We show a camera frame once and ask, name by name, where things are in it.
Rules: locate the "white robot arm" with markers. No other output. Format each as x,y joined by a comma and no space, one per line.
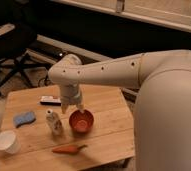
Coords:
162,111

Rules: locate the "orange carrot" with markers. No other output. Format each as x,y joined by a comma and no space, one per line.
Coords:
70,149

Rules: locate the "blue sponge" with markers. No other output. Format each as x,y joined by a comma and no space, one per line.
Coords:
24,118

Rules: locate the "orange ceramic bowl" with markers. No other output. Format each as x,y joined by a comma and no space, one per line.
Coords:
81,122

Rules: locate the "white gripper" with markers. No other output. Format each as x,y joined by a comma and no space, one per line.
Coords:
70,95

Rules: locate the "black office chair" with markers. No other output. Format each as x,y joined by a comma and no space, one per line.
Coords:
15,38

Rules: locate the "wooden table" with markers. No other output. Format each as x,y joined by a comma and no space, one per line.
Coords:
110,140

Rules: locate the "black white remote control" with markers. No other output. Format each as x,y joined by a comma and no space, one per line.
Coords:
50,100

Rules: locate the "white paper cup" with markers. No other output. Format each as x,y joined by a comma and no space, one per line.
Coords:
9,142

